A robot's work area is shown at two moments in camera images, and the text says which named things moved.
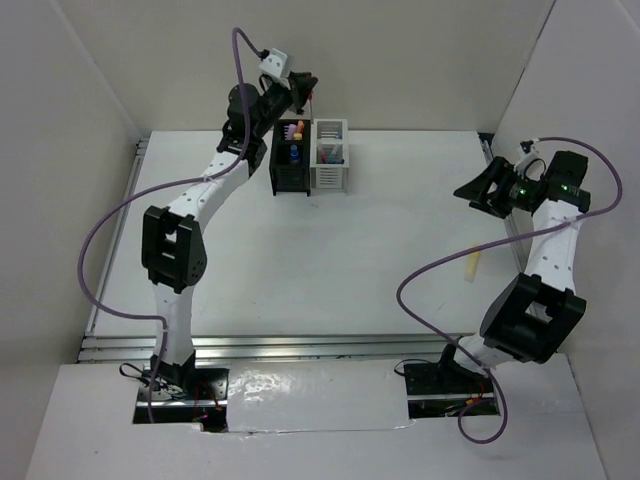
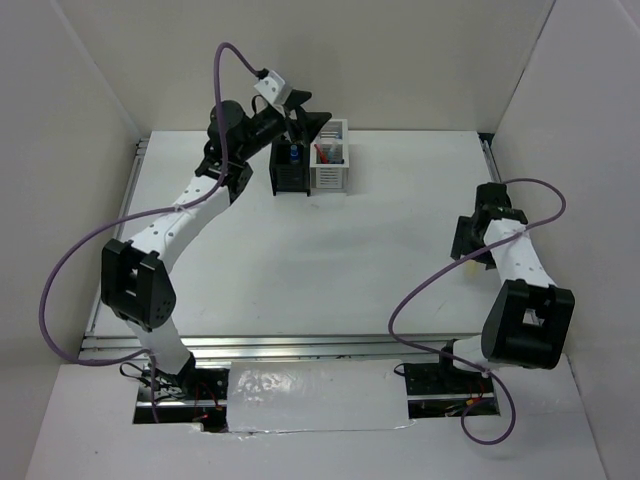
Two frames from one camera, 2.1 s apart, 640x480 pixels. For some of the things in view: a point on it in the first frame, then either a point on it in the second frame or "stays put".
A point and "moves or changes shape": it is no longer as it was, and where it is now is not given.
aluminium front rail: (271, 348) stays put
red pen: (311, 95) moves or changes shape
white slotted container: (329, 154) stays put
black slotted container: (290, 156) stays put
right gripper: (476, 190) → (461, 245)
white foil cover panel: (316, 396) stays put
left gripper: (300, 85) → (309, 124)
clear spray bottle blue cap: (294, 155) stays put
